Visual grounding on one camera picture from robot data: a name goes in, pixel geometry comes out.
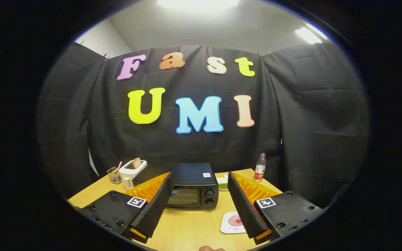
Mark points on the black toaster oven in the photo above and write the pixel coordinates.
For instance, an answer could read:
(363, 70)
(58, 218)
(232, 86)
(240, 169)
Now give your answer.
(194, 174)

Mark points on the red label water bottle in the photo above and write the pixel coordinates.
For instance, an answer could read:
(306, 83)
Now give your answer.
(259, 170)

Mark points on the brown toast slice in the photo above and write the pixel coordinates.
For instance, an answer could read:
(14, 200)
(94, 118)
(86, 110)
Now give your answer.
(136, 163)

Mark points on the pink ham slice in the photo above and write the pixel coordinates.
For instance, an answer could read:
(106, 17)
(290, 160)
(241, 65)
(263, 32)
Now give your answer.
(234, 219)

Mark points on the white divided bean dish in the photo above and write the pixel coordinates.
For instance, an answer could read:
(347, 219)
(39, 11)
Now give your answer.
(223, 185)

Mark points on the white square plate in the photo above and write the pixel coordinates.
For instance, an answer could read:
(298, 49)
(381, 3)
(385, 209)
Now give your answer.
(226, 227)

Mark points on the ceiling light panel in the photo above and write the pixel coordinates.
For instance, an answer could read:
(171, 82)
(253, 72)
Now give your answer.
(307, 35)
(197, 3)

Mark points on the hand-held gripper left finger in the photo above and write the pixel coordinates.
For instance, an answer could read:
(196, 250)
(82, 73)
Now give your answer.
(155, 209)

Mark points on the pink straw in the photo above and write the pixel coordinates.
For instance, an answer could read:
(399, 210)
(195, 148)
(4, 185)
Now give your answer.
(119, 166)

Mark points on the white toaster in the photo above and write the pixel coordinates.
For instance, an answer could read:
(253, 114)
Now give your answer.
(127, 174)

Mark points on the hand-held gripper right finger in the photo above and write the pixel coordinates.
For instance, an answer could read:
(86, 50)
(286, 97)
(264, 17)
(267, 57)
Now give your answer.
(244, 209)

